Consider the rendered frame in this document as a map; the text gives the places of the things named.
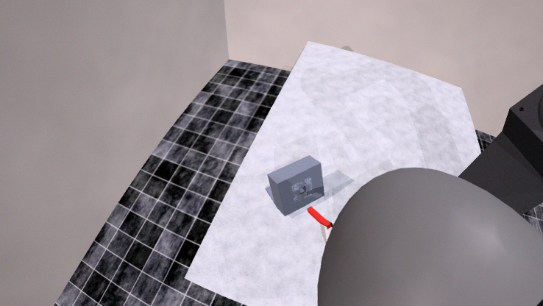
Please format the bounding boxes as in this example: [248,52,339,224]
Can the dark grey panel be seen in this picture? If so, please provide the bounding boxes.
[266,155,324,216]

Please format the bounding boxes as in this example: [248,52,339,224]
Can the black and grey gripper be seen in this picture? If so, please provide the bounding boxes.
[320,220,335,244]

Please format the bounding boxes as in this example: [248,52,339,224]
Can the red rectangular peg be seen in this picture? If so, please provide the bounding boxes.
[307,206,331,229]

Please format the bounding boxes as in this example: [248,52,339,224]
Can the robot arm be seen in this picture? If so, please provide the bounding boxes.
[317,168,543,306]

